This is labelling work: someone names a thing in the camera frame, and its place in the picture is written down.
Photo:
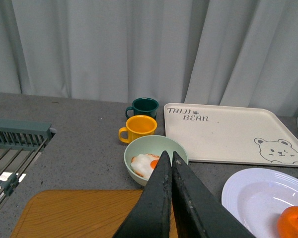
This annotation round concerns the light green bowl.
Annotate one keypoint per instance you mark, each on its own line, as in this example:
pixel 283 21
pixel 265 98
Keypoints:
pixel 154 145

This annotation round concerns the dark green mug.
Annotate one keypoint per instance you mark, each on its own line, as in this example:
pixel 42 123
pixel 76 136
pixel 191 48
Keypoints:
pixel 143 106

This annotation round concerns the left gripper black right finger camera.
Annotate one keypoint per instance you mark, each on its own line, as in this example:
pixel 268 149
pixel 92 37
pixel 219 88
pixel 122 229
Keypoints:
pixel 197 212

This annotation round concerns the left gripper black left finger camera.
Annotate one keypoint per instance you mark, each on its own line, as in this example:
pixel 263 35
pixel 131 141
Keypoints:
pixel 150 217

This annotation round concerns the cream bear serving tray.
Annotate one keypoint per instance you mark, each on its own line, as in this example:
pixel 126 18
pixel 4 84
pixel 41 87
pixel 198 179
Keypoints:
pixel 235 135

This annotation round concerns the orange mandarin fruit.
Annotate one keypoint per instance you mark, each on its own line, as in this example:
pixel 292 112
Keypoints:
pixel 287 223

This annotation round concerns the grey curtain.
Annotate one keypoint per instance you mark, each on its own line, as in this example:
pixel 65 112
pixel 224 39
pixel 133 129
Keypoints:
pixel 216 52

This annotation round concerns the yellow mug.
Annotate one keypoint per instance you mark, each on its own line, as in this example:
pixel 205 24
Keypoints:
pixel 136 127

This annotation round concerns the white round plate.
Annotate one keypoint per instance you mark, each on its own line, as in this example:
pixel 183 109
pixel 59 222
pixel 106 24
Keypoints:
pixel 257 197

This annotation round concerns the wooden cutting board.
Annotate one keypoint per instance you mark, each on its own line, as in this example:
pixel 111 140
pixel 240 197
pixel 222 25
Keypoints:
pixel 75 213

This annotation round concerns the green dish drying rack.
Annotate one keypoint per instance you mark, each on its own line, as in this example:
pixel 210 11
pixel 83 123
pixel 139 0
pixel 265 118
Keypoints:
pixel 21 143

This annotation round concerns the toy fried egg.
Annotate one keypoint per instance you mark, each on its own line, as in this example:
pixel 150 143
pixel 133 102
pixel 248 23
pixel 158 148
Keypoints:
pixel 144 164

